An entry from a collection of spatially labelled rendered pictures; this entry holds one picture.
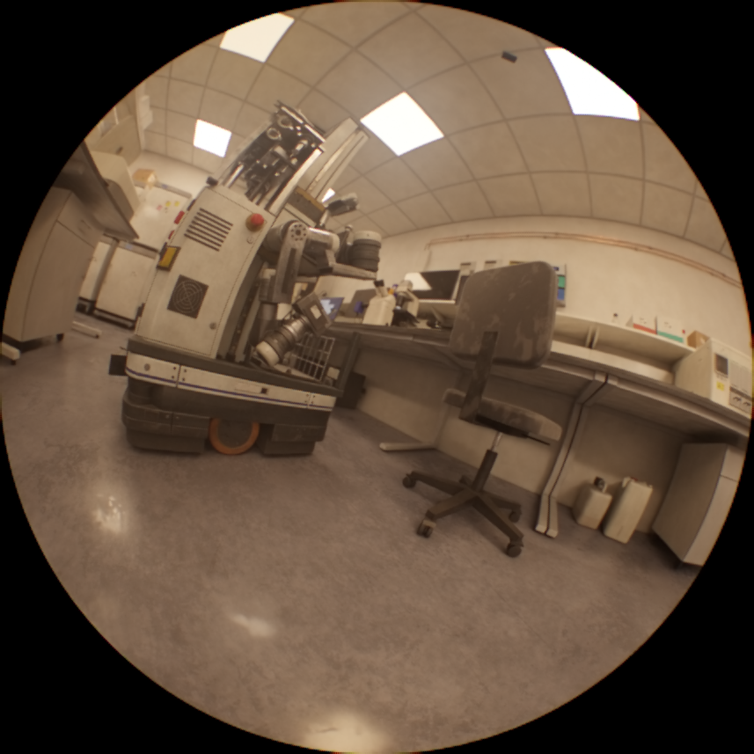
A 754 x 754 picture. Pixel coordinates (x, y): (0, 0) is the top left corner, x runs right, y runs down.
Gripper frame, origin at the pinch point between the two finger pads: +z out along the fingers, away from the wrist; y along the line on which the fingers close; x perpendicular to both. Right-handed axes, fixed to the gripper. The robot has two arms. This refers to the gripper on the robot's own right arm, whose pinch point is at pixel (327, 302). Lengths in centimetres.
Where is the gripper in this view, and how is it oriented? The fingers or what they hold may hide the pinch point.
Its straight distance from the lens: 82.4
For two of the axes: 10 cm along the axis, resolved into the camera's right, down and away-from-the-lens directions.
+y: 3.7, 7.1, 6.0
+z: 5.6, -6.9, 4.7
